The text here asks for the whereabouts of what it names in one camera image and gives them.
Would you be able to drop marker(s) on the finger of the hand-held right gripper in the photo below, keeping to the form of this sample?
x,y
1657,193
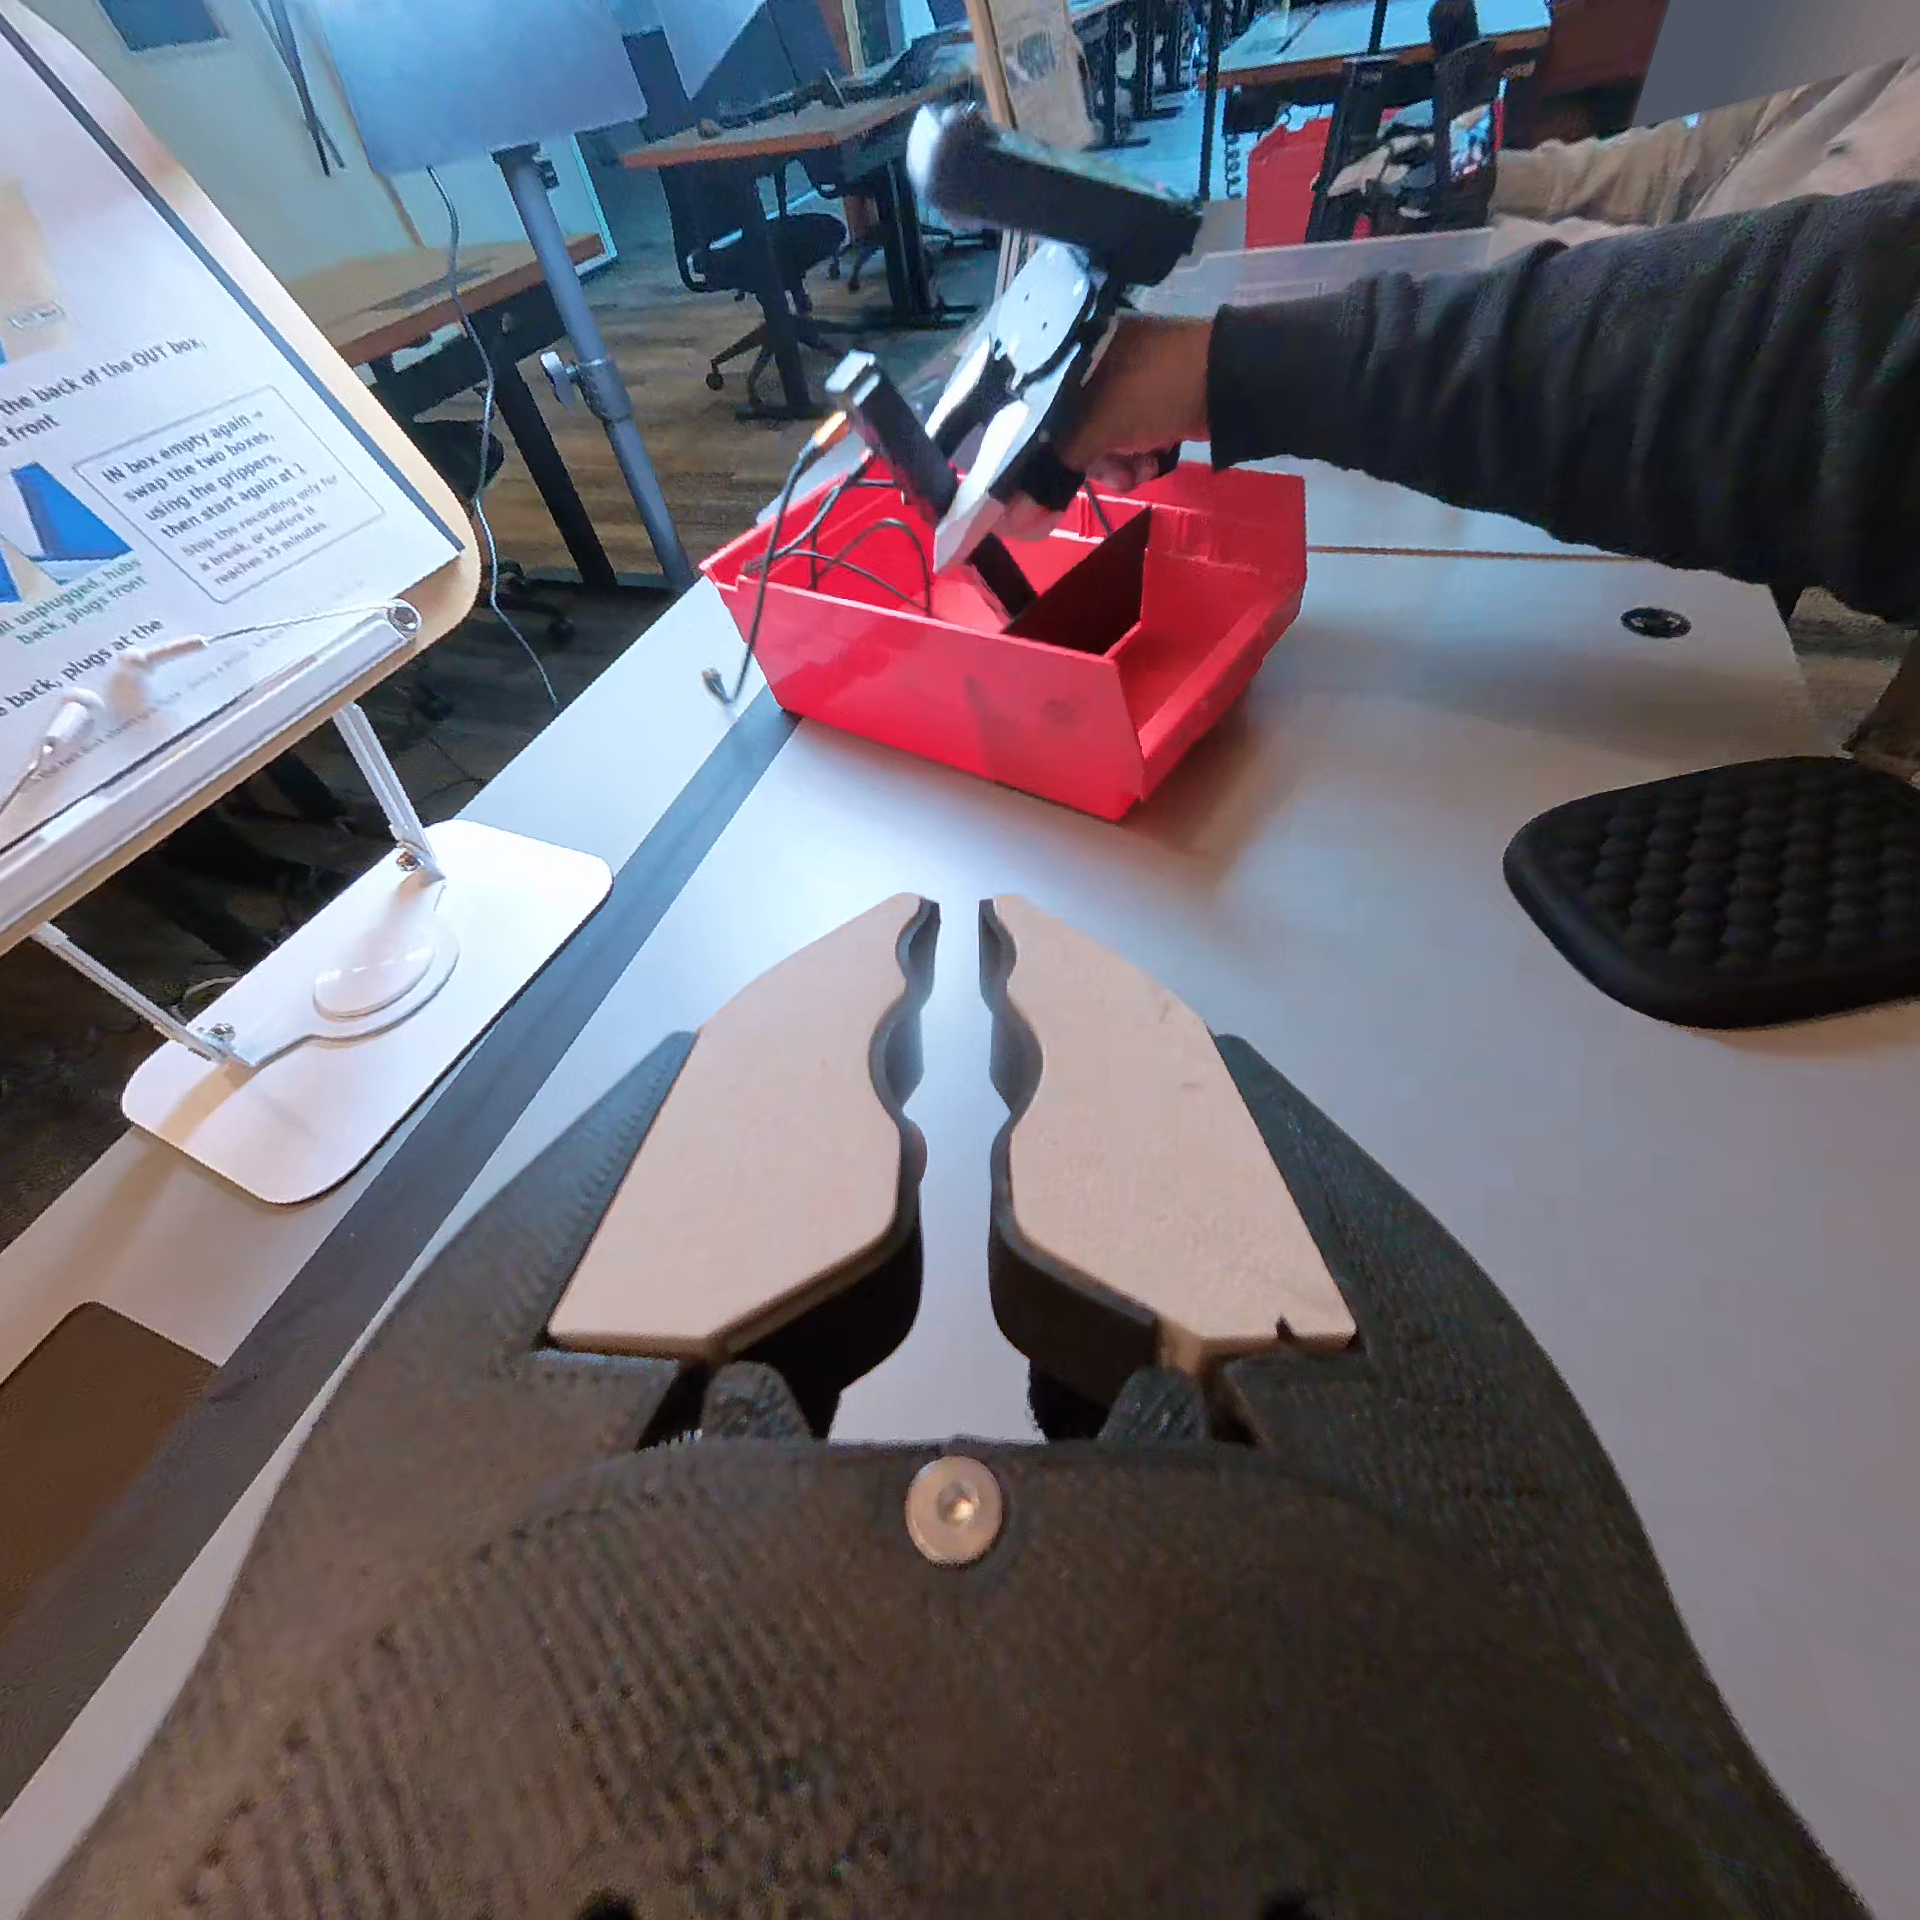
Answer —
x,y
975,510

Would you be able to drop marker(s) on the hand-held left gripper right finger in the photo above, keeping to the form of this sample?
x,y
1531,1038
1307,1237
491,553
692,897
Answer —
x,y
1155,1154

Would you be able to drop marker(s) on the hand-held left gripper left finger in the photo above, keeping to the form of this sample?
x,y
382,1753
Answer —
x,y
765,1139

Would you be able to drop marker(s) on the red plastic bin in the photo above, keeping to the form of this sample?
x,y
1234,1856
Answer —
x,y
959,690

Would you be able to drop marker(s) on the person's right forearm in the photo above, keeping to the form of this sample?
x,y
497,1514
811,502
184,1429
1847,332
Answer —
x,y
1574,389

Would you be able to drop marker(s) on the person's right hand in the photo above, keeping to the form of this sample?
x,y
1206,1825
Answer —
x,y
1163,389

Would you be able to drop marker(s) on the cardboard sign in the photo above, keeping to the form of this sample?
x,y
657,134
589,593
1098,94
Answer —
x,y
1032,59

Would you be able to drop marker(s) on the black bin divider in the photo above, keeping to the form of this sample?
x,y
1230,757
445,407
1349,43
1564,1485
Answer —
x,y
1088,593

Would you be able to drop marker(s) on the small red bin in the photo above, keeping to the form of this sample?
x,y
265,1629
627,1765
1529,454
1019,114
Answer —
x,y
1287,180

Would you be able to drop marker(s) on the wooden desk with black legs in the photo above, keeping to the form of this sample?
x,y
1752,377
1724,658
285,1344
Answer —
x,y
435,292
795,134

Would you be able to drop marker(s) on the black office chair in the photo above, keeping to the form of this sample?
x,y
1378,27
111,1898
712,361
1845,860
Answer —
x,y
758,247

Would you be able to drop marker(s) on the white metal document stand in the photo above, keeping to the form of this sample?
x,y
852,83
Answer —
x,y
376,990

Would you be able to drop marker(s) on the grey panel on pole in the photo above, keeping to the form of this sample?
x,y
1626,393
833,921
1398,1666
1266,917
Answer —
x,y
481,75

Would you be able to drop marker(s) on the black bumpy wrist pad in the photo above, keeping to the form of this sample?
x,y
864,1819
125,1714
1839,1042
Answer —
x,y
1740,891

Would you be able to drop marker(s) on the black desk grommet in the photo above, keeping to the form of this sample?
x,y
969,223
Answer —
x,y
1653,620

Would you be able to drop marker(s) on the instruction sheet board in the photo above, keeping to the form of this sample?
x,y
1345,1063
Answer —
x,y
180,405

